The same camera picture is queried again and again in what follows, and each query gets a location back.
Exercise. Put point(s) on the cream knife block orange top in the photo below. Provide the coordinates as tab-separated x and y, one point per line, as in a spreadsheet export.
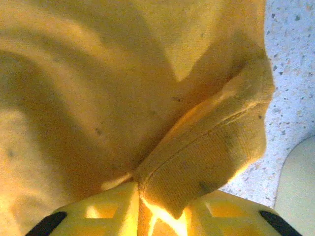
297	186

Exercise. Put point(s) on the yellow t-shirt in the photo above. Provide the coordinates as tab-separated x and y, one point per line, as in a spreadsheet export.
98	98

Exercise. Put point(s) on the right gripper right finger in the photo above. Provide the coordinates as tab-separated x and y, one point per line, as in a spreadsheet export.
221	216

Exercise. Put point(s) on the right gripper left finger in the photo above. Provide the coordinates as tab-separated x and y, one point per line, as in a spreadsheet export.
115	216

